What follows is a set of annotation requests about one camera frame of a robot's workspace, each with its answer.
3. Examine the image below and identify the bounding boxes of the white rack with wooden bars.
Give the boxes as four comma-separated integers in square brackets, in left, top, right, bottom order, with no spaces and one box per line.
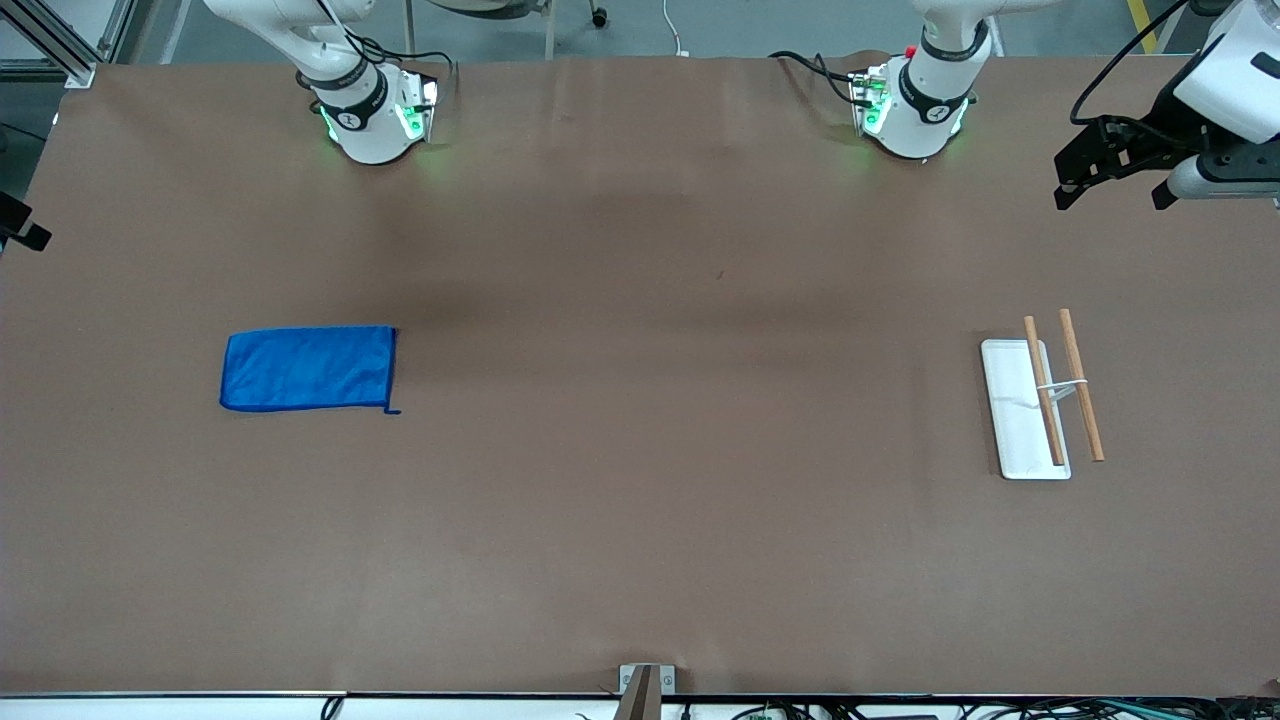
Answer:
[980,308,1107,482]

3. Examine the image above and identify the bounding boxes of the black cable bundle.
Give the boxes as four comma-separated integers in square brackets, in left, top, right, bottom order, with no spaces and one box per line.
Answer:
[680,698,1280,720]

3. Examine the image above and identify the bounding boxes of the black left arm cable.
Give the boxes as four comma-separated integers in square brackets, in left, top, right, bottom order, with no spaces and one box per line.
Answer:
[1070,0,1201,126]

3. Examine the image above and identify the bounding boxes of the blue microfibre towel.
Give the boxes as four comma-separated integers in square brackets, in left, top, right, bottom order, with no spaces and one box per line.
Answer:
[219,325,403,416]

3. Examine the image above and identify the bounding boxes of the brown camera mount post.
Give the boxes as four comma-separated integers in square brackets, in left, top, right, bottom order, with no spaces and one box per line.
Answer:
[613,666,661,720]

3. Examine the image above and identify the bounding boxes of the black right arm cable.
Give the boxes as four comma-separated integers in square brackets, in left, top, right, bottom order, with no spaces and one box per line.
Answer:
[315,0,456,96]

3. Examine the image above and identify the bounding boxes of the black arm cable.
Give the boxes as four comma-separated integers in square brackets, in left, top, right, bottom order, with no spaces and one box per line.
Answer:
[315,0,456,96]
[1070,0,1201,126]

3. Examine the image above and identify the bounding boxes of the metal chair legs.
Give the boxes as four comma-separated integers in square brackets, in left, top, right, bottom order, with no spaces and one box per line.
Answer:
[405,0,557,61]

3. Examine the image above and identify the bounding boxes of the aluminium frame profile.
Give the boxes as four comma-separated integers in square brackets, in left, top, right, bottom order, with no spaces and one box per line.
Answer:
[0,0,101,89]

